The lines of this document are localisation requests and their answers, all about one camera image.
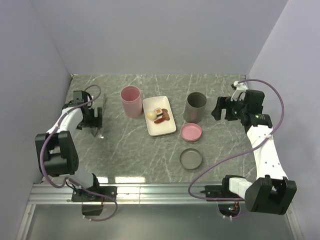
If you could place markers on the grey cylindrical container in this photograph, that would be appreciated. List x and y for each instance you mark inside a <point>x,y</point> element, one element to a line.
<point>195,105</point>

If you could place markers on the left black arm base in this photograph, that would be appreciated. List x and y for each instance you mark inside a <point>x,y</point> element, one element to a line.
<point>106,194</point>

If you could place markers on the white rectangular plate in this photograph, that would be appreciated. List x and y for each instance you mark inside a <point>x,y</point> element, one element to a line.
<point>165,127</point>

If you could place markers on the aluminium rail frame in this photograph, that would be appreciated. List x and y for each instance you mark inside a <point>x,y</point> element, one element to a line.
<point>127,194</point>

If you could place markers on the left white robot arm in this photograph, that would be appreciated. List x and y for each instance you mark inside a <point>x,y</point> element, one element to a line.
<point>58,159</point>

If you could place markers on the metal food tongs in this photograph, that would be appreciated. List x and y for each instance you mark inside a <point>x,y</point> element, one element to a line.
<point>99,118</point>

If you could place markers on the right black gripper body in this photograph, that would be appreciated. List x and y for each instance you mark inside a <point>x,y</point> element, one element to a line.
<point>234,109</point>

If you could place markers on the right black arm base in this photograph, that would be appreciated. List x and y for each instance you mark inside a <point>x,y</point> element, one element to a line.
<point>220,193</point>

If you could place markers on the pink round lid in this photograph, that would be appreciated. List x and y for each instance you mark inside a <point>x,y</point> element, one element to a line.
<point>191,132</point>

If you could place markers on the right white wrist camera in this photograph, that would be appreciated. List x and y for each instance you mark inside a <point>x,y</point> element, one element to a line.
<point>239,91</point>

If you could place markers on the grey round lid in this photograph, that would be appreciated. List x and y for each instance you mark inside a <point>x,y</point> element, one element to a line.
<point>190,159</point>

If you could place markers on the brown sausage piece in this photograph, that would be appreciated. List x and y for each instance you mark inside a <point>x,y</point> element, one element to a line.
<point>165,114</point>

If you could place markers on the red-brown meat piece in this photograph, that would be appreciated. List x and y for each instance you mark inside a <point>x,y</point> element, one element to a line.
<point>160,120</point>

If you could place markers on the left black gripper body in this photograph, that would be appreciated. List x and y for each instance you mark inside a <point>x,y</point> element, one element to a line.
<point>90,121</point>

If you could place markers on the pink cylindrical container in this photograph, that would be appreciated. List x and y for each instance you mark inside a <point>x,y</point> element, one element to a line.
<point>131,101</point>

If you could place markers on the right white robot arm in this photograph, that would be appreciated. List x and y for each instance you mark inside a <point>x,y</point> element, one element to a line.
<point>272,192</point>

